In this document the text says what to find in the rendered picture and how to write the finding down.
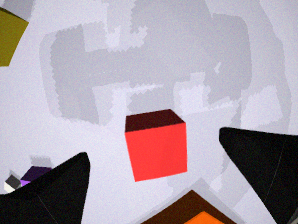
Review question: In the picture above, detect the purple cube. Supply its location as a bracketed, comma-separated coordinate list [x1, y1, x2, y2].
[20, 165, 52, 185]

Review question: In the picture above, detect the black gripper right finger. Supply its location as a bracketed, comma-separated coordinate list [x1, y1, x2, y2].
[220, 127, 298, 224]

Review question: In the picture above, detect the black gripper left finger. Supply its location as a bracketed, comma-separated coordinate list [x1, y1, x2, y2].
[0, 152, 90, 224]

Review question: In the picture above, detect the yellow cube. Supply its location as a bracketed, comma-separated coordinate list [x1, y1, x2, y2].
[0, 7, 29, 67]

